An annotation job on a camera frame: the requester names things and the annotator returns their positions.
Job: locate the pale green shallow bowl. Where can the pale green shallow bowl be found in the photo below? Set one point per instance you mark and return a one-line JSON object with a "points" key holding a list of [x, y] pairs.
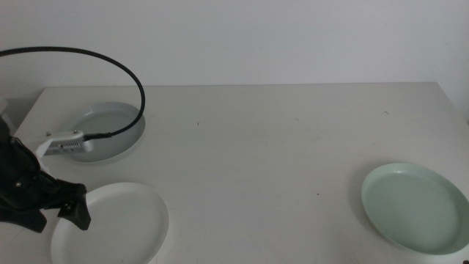
{"points": [[414, 209]]}

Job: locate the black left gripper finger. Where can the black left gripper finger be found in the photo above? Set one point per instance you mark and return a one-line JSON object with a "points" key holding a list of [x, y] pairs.
{"points": [[22, 220], [75, 205]]}

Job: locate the grey shallow bowl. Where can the grey shallow bowl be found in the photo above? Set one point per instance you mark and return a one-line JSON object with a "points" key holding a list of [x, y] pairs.
{"points": [[110, 121]]}

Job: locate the white shallow bowl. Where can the white shallow bowl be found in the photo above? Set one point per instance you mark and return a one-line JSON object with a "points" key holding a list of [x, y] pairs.
{"points": [[121, 223]]}

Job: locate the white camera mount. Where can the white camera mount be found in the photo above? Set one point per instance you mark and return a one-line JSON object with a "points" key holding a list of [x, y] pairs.
{"points": [[42, 148]]}

